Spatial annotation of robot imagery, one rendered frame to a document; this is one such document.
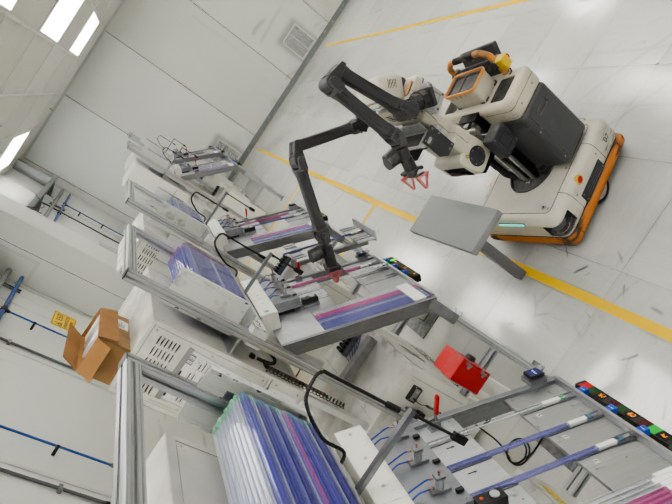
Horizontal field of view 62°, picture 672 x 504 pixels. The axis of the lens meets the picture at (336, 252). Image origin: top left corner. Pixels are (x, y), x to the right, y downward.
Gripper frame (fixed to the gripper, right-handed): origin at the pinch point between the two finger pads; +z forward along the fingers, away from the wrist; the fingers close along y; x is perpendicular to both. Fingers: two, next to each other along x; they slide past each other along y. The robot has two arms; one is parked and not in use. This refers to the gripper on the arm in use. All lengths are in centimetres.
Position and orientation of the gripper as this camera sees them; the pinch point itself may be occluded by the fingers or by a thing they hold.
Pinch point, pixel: (336, 280)
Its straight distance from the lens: 282.6
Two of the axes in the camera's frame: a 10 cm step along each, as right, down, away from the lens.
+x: 9.1, -3.5, 2.4
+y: 3.4, 2.6, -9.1
